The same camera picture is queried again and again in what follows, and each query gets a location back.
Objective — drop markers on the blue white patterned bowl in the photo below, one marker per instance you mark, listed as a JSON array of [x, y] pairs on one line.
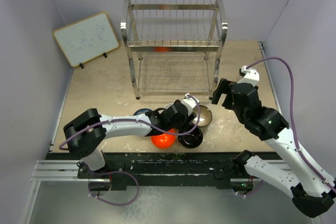
[[142, 112]]

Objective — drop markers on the stainless steel dish rack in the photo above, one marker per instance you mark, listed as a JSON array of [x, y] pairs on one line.
[[174, 48]]

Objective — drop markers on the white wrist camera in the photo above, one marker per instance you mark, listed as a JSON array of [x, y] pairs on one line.
[[190, 101], [249, 76]]

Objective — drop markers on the aluminium extrusion rail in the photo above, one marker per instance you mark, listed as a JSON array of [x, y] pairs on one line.
[[59, 171]]

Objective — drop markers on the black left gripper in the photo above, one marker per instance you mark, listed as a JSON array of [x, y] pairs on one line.
[[187, 120]]

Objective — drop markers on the brown beige bowl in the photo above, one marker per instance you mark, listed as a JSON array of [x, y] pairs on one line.
[[205, 116]]

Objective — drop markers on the black glossy bowl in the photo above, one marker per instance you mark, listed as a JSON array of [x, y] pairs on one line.
[[191, 140]]

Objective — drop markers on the small framed whiteboard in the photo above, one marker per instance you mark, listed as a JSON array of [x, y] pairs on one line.
[[86, 39]]

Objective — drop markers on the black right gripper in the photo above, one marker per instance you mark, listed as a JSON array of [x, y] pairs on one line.
[[223, 88]]

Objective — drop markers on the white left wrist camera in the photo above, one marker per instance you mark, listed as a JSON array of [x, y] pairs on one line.
[[190, 101]]

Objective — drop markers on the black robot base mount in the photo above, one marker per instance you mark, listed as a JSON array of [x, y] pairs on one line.
[[190, 169]]

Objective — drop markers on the orange plastic bowl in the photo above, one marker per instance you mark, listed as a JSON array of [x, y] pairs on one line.
[[164, 140]]

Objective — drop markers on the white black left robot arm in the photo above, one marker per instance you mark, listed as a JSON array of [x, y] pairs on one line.
[[85, 133]]

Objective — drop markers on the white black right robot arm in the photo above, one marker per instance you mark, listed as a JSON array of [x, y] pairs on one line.
[[308, 185]]

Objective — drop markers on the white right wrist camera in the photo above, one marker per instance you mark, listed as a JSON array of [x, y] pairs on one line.
[[249, 76]]

